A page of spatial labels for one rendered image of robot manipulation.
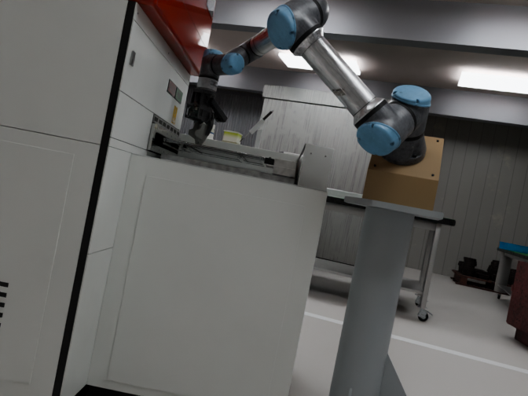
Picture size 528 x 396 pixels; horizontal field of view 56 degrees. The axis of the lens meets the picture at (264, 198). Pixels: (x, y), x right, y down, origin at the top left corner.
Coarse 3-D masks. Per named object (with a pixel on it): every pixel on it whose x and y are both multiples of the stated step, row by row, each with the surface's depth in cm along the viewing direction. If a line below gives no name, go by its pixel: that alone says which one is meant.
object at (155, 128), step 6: (156, 126) 174; (150, 132) 172; (156, 132) 178; (162, 132) 183; (168, 132) 192; (150, 138) 172; (174, 138) 204; (180, 138) 215; (150, 144) 172; (150, 150) 173; (156, 150) 180; (162, 150) 188; (168, 150) 198; (174, 150) 215
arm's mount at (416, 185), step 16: (432, 144) 167; (384, 160) 162; (432, 160) 161; (368, 176) 159; (384, 176) 158; (400, 176) 157; (416, 176) 156; (432, 176) 155; (368, 192) 159; (384, 192) 158; (400, 192) 157; (416, 192) 155; (432, 192) 154; (432, 208) 154
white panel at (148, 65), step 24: (144, 24) 144; (120, 48) 135; (144, 48) 148; (168, 48) 174; (120, 72) 135; (144, 72) 153; (168, 72) 180; (120, 96) 136; (144, 96) 157; (168, 96) 186; (120, 120) 140; (144, 120) 162; (168, 120) 193; (120, 144) 144; (144, 144) 167
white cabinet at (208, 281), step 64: (128, 192) 155; (192, 192) 154; (256, 192) 154; (320, 192) 153; (128, 256) 155; (192, 256) 154; (256, 256) 154; (128, 320) 155; (192, 320) 154; (256, 320) 154; (128, 384) 155; (192, 384) 154; (256, 384) 154
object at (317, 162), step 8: (304, 152) 160; (312, 152) 160; (320, 152) 159; (328, 152) 159; (304, 160) 160; (312, 160) 160; (320, 160) 159; (328, 160) 159; (304, 168) 160; (312, 168) 160; (320, 168) 159; (328, 168) 159; (304, 176) 160; (312, 176) 160; (320, 176) 159; (328, 176) 159; (304, 184) 160; (312, 184) 160; (320, 184) 159
